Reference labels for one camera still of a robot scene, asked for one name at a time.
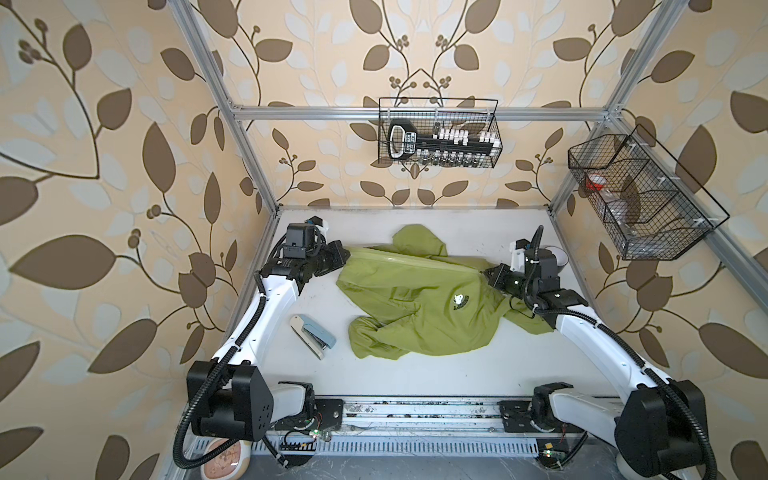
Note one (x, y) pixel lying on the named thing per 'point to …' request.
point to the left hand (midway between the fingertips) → (349, 249)
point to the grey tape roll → (561, 256)
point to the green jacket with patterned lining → (411, 297)
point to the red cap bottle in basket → (595, 182)
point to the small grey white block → (311, 335)
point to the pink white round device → (231, 464)
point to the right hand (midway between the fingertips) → (487, 273)
